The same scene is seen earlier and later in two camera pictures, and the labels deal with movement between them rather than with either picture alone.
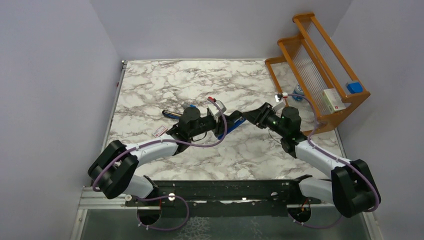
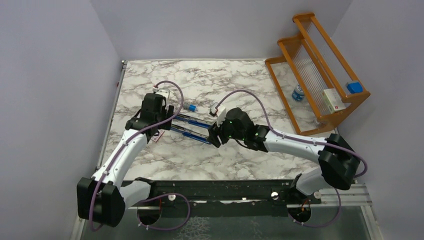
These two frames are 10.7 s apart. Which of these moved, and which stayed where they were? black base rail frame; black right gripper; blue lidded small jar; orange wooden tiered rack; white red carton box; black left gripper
Moved: black right gripper; black left gripper
Stayed: white red carton box; black base rail frame; orange wooden tiered rack; blue lidded small jar
